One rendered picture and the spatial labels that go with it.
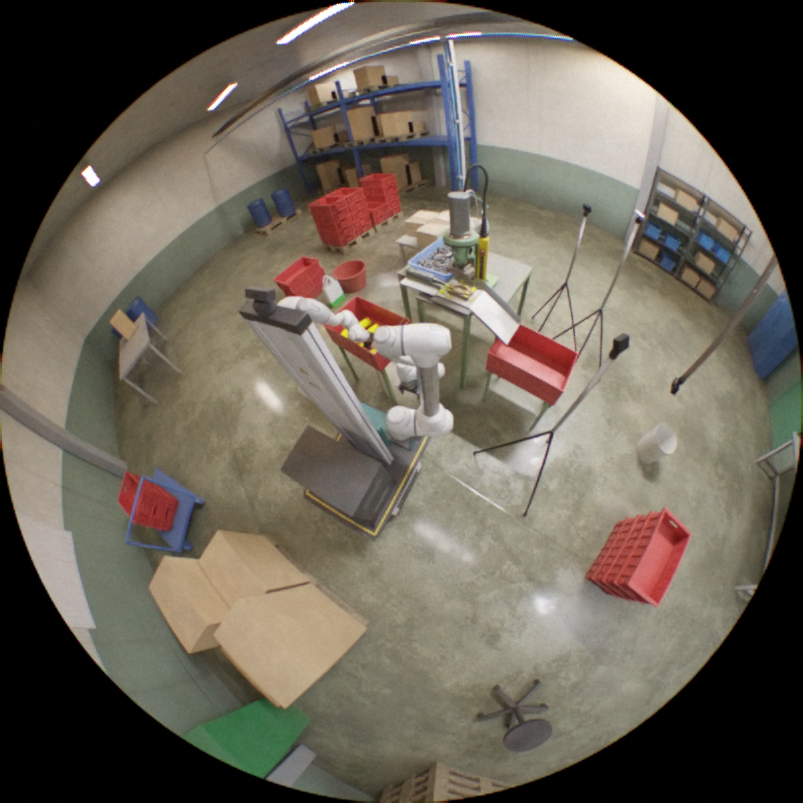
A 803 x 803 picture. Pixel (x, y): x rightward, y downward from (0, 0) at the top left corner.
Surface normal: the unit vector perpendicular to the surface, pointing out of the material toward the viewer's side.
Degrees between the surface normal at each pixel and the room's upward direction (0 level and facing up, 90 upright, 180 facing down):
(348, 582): 0
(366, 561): 0
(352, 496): 0
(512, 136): 90
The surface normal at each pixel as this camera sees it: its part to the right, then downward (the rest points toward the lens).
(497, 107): -0.61, 0.73
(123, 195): 0.77, 0.49
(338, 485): -0.15, -0.48
